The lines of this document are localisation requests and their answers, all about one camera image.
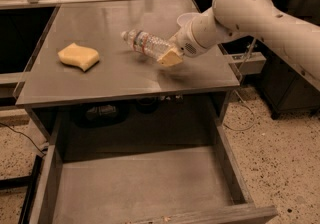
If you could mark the open grey top drawer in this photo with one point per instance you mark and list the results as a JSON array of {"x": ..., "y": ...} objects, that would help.
[{"x": 156, "y": 169}]

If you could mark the white ceramic bowl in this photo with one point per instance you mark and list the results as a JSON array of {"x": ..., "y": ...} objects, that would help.
[{"x": 183, "y": 19}]

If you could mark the yellow sponge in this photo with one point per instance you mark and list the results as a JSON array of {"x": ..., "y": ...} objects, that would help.
[{"x": 79, "y": 56}]

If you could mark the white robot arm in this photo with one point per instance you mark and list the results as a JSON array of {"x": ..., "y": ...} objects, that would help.
[{"x": 295, "y": 41}]

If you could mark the dark cabinet at right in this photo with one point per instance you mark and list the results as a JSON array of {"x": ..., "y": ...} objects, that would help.
[{"x": 285, "y": 86}]

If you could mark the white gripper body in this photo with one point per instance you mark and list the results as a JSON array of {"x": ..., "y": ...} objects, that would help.
[{"x": 185, "y": 42}]

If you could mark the clear plastic water bottle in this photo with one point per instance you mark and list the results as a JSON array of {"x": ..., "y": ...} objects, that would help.
[{"x": 146, "y": 43}]

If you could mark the grey cabinet counter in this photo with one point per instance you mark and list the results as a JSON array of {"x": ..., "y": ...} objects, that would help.
[{"x": 120, "y": 73}]

